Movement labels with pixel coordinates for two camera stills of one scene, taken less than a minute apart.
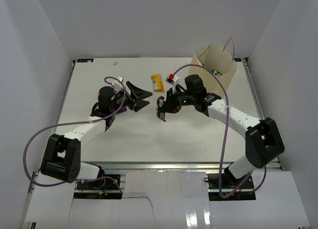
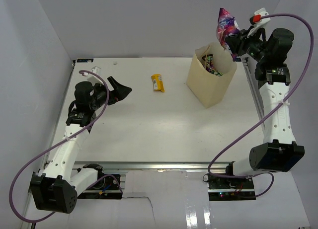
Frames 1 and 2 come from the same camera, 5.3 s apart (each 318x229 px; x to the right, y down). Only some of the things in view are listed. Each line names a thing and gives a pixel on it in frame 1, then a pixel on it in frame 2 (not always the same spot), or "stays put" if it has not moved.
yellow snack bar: [158, 83] stays put
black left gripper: [138, 94] -> [119, 92]
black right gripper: [171, 105] -> [236, 43]
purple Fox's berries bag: [122, 110] -> [226, 25]
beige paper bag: [220, 60] stays put
